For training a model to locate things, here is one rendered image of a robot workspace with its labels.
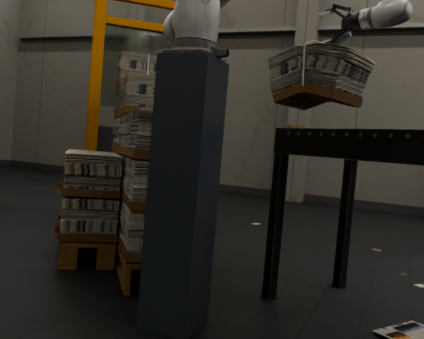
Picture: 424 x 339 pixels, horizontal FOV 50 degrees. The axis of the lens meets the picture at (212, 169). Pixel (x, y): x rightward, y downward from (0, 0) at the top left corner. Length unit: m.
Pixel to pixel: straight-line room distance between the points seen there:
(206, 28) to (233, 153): 5.76
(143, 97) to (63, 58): 6.85
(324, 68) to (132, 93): 1.07
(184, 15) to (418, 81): 5.56
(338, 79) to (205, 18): 0.70
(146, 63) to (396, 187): 4.57
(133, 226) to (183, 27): 0.88
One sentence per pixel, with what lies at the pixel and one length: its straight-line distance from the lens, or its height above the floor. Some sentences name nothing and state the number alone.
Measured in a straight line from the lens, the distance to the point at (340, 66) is 2.07.
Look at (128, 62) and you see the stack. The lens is 3.20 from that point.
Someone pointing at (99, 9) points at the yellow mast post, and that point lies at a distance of 3.81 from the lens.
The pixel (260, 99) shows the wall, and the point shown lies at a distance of 7.26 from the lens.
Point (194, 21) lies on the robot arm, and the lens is 1.65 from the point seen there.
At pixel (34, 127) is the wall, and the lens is 9.68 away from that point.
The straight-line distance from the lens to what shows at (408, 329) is 2.09.
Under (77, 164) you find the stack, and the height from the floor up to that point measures 0.54.
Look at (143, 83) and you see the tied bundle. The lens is 2.59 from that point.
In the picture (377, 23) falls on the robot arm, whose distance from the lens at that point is 2.18.
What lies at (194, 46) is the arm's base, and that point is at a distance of 1.63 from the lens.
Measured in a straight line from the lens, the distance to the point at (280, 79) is 2.20.
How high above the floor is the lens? 0.67
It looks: 3 degrees down
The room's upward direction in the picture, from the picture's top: 5 degrees clockwise
